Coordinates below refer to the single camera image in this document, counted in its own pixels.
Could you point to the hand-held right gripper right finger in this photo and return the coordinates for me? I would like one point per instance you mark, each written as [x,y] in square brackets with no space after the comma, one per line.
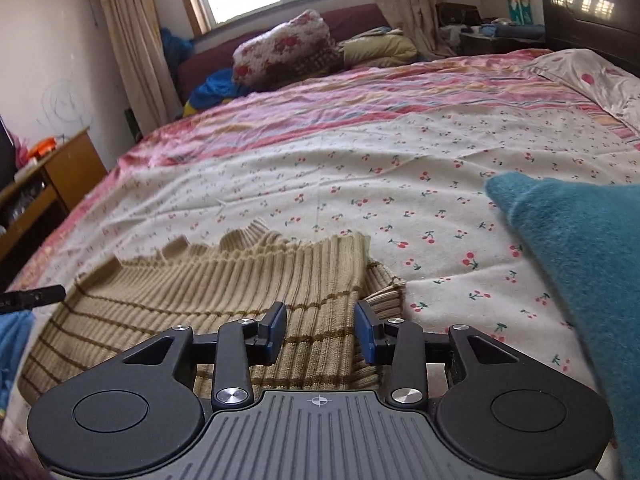
[365,332]

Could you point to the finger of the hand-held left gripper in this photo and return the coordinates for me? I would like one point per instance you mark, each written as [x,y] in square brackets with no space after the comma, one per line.
[35,297]

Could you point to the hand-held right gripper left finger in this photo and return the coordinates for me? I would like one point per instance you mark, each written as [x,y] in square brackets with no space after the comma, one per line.
[275,332]

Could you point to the beige striped knit sweater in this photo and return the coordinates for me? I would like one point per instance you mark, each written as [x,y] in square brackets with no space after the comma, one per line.
[175,285]

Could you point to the blue knit garment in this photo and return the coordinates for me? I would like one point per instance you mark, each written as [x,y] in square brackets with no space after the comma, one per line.
[12,350]

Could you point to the black plastic bag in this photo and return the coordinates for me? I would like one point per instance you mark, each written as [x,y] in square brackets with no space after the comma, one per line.
[20,200]

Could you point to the wooden desk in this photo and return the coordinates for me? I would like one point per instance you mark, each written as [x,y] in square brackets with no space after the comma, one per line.
[70,165]

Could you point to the black television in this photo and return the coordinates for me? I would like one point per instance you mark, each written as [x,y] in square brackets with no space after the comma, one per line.
[5,155]

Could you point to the pink plastic bag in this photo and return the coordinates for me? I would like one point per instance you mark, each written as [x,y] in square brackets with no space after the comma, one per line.
[21,152]

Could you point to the cherry print bed sheet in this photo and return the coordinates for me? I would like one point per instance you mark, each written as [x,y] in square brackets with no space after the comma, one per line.
[350,185]

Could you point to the orange toy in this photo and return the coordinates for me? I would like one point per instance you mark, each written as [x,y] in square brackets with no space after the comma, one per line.
[40,147]

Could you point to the teal fleece garment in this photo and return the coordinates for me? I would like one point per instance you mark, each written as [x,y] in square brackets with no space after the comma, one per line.
[590,285]

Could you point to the pink striped bed cover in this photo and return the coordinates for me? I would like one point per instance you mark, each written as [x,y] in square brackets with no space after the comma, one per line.
[325,95]

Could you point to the blue and yellow cloth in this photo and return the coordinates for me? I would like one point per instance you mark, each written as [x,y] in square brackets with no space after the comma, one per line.
[215,90]

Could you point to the beige curtain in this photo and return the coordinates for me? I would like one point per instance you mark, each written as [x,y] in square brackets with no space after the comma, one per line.
[135,45]
[405,0]

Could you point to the maroon sofa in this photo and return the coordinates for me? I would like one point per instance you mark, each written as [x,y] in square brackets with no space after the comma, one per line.
[210,65]

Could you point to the floral folded quilt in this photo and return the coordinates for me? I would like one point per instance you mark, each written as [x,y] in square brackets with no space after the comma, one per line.
[285,50]

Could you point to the olive pillow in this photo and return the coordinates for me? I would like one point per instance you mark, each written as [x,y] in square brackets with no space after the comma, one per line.
[380,50]

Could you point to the blue hanging cloth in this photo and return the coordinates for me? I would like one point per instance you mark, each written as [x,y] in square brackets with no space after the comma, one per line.
[175,50]

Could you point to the dark nightstand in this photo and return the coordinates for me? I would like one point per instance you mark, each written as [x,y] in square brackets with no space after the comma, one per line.
[495,46]

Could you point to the blue folded cloth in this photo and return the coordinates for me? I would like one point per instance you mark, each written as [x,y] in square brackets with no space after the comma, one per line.
[515,31]

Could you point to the pink print pillow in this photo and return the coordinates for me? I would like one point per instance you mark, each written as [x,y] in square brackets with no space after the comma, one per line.
[590,80]

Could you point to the dark wooden headboard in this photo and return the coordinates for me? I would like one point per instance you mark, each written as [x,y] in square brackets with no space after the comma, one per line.
[590,5]

